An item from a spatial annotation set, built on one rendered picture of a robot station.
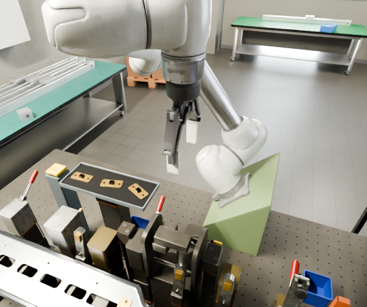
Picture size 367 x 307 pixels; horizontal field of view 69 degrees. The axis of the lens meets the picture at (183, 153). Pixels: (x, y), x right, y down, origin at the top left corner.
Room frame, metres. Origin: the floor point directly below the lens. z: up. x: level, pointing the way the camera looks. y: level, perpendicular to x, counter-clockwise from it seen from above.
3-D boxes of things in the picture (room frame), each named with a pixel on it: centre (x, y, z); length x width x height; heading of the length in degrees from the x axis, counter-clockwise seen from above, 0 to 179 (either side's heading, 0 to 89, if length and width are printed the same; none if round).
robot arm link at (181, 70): (0.55, 0.00, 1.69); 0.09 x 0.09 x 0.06
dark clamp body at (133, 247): (0.57, 0.15, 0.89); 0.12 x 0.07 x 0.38; 159
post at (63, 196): (0.84, 0.53, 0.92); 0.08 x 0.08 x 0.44; 69
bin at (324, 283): (0.55, -0.55, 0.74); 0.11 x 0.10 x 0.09; 69
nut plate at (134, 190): (0.71, 0.17, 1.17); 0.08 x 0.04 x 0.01; 45
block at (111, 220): (0.75, 0.29, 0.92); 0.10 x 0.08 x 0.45; 69
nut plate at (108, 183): (0.75, 0.28, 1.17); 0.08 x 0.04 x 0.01; 83
